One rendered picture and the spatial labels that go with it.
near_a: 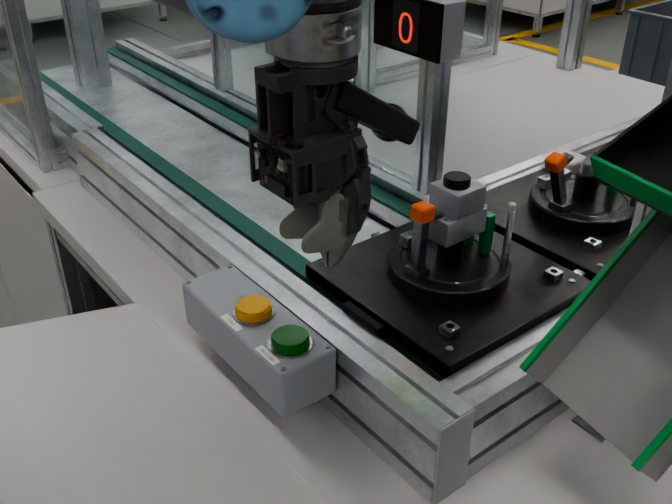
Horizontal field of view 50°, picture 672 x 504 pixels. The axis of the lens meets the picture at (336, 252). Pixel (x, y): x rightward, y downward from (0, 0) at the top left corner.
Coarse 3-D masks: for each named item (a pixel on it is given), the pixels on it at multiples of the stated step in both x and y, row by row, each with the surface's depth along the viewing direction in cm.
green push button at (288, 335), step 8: (280, 328) 76; (288, 328) 76; (296, 328) 76; (272, 336) 75; (280, 336) 75; (288, 336) 75; (296, 336) 75; (304, 336) 75; (272, 344) 74; (280, 344) 74; (288, 344) 74; (296, 344) 74; (304, 344) 74; (280, 352) 74; (288, 352) 74; (296, 352) 74
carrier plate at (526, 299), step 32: (352, 256) 88; (384, 256) 88; (512, 256) 88; (352, 288) 83; (384, 288) 83; (512, 288) 83; (544, 288) 83; (576, 288) 83; (384, 320) 77; (416, 320) 77; (448, 320) 77; (480, 320) 77; (512, 320) 77; (544, 320) 79; (416, 352) 75; (448, 352) 73; (480, 352) 73
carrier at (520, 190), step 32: (576, 160) 108; (512, 192) 103; (544, 192) 99; (576, 192) 97; (608, 192) 99; (544, 224) 95; (576, 224) 92; (608, 224) 92; (544, 256) 91; (576, 256) 88; (608, 256) 88
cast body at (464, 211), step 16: (448, 176) 79; (464, 176) 79; (432, 192) 80; (448, 192) 78; (464, 192) 78; (480, 192) 79; (448, 208) 79; (464, 208) 78; (480, 208) 80; (432, 224) 80; (448, 224) 78; (464, 224) 80; (480, 224) 81; (448, 240) 79
